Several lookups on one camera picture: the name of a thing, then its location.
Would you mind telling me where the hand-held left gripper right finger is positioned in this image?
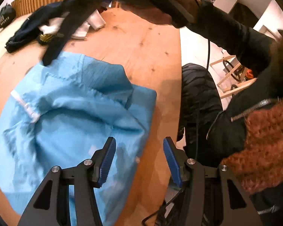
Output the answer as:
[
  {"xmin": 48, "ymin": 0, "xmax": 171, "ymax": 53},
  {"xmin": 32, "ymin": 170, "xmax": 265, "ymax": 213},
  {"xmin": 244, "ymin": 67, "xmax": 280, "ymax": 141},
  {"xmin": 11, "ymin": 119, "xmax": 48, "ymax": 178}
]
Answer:
[{"xmin": 163, "ymin": 137, "xmax": 262, "ymax": 226}]

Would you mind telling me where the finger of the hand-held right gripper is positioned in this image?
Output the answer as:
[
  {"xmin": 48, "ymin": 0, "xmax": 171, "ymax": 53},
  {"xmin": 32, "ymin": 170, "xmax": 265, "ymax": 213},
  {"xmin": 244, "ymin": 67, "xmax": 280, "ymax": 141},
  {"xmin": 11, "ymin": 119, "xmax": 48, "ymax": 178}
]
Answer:
[{"xmin": 42, "ymin": 0, "xmax": 114, "ymax": 66}]

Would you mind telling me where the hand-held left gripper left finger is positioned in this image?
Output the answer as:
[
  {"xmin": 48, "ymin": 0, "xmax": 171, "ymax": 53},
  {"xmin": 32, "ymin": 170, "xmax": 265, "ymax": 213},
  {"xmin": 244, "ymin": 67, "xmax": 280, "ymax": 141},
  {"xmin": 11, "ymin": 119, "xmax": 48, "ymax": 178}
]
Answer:
[{"xmin": 18, "ymin": 137, "xmax": 116, "ymax": 226}]

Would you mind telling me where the blue jacket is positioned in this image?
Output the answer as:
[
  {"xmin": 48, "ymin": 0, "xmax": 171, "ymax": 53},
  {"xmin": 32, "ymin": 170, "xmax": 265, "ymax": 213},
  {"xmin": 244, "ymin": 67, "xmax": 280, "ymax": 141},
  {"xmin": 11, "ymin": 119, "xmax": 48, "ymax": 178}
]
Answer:
[{"xmin": 0, "ymin": 51, "xmax": 157, "ymax": 226}]

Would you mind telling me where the person's right hand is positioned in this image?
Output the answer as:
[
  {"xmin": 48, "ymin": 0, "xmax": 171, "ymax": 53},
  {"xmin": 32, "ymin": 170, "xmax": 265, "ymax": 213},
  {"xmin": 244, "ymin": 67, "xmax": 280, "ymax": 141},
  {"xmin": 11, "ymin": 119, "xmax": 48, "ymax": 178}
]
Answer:
[{"xmin": 121, "ymin": 0, "xmax": 175, "ymax": 26}]

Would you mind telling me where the black yellow striped garment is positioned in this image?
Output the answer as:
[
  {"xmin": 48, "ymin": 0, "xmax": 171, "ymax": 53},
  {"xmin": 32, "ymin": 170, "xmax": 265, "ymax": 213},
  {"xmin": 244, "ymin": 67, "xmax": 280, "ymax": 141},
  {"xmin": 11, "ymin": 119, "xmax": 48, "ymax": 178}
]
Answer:
[{"xmin": 36, "ymin": 33, "xmax": 62, "ymax": 45}]

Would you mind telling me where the navy garment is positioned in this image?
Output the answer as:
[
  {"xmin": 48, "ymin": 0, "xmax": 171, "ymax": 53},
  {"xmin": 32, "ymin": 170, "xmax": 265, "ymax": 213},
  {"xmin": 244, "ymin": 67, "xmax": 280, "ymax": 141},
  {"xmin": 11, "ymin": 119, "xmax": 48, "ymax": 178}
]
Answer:
[{"xmin": 5, "ymin": 2, "xmax": 72, "ymax": 53}]

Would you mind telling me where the white garment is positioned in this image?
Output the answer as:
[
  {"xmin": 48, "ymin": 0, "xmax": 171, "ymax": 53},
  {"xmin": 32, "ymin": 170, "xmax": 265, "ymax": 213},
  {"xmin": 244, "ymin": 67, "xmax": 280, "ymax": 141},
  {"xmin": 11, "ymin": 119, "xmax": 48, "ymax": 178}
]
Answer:
[{"xmin": 39, "ymin": 11, "xmax": 106, "ymax": 40}]

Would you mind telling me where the white wooden stool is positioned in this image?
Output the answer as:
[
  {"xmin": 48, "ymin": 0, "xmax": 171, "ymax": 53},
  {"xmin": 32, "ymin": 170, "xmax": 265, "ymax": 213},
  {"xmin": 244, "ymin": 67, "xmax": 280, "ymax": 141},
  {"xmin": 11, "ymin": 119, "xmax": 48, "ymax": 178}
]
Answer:
[{"xmin": 209, "ymin": 55, "xmax": 258, "ymax": 99}]

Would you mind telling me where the orange knitted scarf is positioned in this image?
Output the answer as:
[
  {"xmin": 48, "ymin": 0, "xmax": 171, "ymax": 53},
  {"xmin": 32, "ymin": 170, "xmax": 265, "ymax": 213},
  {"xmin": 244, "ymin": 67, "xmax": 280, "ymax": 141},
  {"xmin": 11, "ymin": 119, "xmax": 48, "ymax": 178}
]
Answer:
[{"xmin": 220, "ymin": 98, "xmax": 283, "ymax": 195}]

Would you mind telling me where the black drawstring bag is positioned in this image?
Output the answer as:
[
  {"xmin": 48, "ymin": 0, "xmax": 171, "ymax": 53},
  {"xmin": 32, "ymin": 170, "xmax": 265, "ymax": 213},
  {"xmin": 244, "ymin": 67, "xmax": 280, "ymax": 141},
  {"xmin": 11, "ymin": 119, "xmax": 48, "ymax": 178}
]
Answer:
[{"xmin": 0, "ymin": 3, "xmax": 17, "ymax": 30}]

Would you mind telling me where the black cable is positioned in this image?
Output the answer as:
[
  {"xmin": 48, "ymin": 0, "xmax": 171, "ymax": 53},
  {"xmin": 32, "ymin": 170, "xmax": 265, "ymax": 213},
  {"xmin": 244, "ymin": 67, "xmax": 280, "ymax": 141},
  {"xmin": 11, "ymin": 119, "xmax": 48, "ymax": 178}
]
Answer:
[{"xmin": 141, "ymin": 0, "xmax": 211, "ymax": 226}]

